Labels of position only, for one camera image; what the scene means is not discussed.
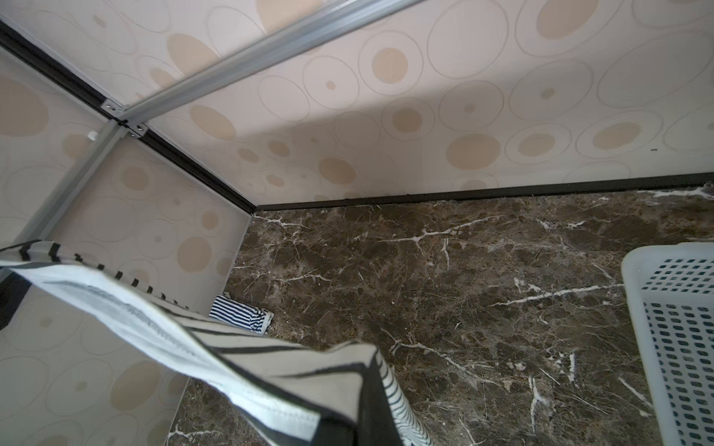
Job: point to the blue white striped tank top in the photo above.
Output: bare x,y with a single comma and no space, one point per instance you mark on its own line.
247,317

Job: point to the black white striped tank top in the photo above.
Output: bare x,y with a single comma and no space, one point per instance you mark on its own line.
290,394

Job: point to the white plastic laundry basket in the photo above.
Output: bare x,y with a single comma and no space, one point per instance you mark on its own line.
669,292

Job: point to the horizontal aluminium back rail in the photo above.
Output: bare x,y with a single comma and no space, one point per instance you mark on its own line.
324,25

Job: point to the diagonal aluminium left rail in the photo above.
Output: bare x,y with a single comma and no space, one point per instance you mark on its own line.
49,215

